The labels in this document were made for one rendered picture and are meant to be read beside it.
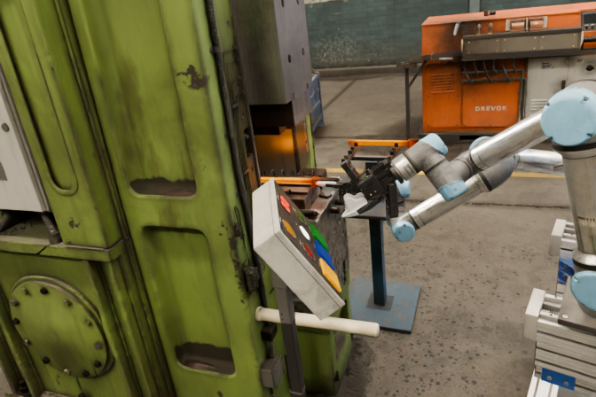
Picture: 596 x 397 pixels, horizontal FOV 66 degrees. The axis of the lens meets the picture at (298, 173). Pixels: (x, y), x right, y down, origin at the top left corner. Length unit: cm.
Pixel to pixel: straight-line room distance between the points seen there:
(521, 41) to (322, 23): 528
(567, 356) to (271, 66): 125
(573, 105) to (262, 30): 93
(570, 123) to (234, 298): 117
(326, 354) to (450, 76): 362
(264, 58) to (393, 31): 772
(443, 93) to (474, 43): 61
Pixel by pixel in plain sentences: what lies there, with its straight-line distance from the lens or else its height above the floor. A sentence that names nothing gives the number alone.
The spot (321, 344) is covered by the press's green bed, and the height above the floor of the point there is 31.
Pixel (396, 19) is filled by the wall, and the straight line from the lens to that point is 920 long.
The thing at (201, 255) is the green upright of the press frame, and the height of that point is 86.
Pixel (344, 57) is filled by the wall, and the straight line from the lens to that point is 947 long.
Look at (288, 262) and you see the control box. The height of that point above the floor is 111.
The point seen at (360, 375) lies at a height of 0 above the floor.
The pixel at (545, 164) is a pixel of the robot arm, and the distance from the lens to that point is 187.
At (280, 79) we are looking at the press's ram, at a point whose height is 145.
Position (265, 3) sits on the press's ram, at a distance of 155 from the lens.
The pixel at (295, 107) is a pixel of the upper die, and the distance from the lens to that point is 166.
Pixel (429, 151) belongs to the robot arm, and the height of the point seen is 125.
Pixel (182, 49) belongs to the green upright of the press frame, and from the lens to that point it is 141.
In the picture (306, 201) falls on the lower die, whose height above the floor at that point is 96.
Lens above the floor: 172
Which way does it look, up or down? 22 degrees down
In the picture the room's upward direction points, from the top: 7 degrees counter-clockwise
